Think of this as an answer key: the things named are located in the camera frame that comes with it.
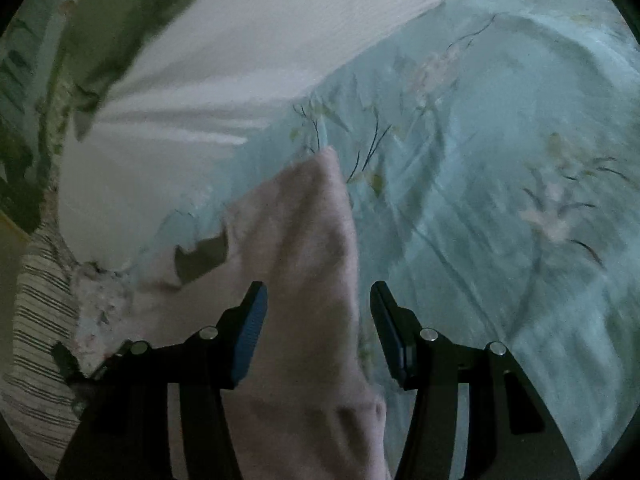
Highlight pink fleece garment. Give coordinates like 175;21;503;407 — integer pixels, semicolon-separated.
132;148;387;479

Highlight striped plaid bed cover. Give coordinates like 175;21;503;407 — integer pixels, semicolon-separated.
1;226;78;479

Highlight white floral pillow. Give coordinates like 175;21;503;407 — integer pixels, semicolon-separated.
70;262;130;375

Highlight light blue floral bed sheet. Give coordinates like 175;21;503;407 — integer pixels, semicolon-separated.
150;0;639;476

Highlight green patterned pillow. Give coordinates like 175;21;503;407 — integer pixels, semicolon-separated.
1;0;193;233

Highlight white ribbed blanket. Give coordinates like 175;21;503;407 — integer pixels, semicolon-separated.
58;0;442;270

